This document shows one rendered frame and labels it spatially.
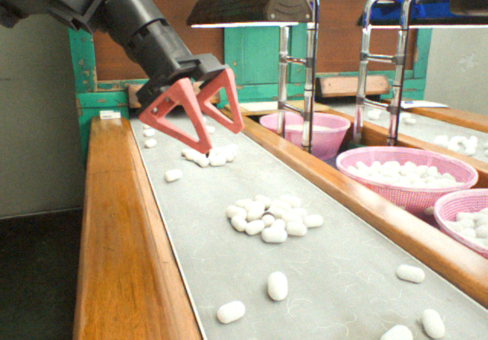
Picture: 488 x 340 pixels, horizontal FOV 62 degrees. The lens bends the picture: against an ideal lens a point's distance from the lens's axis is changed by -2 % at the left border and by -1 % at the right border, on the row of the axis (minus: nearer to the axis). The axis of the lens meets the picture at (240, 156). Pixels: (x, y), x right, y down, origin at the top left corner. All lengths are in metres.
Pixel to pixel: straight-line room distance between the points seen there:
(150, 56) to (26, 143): 1.83
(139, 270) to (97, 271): 0.05
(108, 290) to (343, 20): 1.36
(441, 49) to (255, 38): 1.82
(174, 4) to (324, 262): 1.05
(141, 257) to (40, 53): 1.76
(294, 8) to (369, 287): 0.41
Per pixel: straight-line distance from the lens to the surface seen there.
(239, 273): 0.53
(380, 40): 1.74
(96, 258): 0.54
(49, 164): 2.29
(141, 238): 0.57
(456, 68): 3.19
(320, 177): 0.79
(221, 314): 0.44
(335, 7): 1.62
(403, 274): 0.54
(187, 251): 0.58
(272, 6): 0.65
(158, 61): 0.47
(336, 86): 1.57
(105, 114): 1.34
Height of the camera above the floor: 1.03
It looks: 17 degrees down
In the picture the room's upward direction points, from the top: straight up
